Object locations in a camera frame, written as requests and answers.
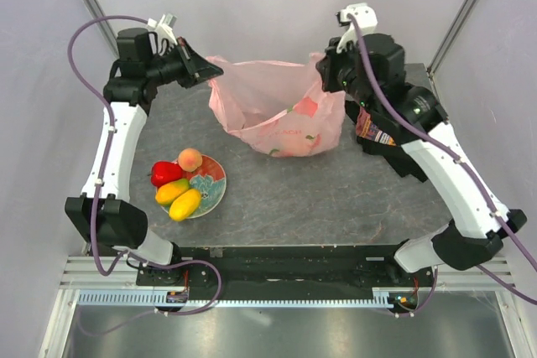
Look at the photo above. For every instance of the red printed t-shirt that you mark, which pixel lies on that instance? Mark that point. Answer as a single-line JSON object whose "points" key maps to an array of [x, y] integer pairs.
{"points": [[373, 129]]}

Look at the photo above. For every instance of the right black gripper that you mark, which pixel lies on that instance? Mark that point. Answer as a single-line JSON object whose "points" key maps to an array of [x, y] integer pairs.
{"points": [[327, 65]]}

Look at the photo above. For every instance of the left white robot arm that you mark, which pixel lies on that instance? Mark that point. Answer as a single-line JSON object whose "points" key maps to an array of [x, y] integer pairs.
{"points": [[148, 58]]}

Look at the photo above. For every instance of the pink plastic bag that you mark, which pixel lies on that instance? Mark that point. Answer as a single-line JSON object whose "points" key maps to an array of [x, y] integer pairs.
{"points": [[277, 108]]}

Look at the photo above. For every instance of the white fruit plate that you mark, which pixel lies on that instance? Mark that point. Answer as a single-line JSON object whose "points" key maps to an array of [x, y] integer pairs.
{"points": [[211, 180]]}

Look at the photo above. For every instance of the yellow mango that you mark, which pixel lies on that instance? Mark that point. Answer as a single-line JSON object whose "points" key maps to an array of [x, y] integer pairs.
{"points": [[185, 205]]}

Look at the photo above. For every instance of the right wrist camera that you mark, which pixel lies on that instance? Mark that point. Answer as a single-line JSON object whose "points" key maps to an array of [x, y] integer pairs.
{"points": [[359, 14]]}

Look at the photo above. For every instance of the red apple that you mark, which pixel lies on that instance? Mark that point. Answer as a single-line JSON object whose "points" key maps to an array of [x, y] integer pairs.
{"points": [[164, 172]]}

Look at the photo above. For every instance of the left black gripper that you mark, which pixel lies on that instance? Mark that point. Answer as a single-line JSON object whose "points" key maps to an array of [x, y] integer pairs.
{"points": [[196, 68]]}

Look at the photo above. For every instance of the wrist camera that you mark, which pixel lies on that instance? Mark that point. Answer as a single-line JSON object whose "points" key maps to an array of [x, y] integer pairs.
{"points": [[163, 29], [359, 14]]}

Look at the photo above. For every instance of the slotted cable duct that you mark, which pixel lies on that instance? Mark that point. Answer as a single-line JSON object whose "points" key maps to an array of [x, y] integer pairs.
{"points": [[173, 299]]}

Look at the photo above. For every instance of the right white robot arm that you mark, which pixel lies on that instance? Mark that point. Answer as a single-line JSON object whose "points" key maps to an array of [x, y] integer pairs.
{"points": [[415, 138]]}

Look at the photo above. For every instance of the black cloth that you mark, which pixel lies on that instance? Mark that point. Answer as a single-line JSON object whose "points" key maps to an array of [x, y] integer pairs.
{"points": [[399, 161]]}

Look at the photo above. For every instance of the peach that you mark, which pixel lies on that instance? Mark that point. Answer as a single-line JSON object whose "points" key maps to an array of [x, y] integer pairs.
{"points": [[189, 159]]}

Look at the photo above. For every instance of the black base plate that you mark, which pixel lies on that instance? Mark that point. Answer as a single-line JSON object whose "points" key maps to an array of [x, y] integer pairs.
{"points": [[286, 271]]}

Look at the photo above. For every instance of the right aluminium frame post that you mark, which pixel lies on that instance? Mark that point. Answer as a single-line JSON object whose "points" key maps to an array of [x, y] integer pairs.
{"points": [[459, 21]]}

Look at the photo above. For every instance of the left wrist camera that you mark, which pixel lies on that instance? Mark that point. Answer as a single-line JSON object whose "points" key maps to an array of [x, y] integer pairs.
{"points": [[163, 29]]}

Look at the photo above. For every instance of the orange green mango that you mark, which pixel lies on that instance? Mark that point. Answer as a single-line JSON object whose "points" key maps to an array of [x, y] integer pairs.
{"points": [[168, 193]]}

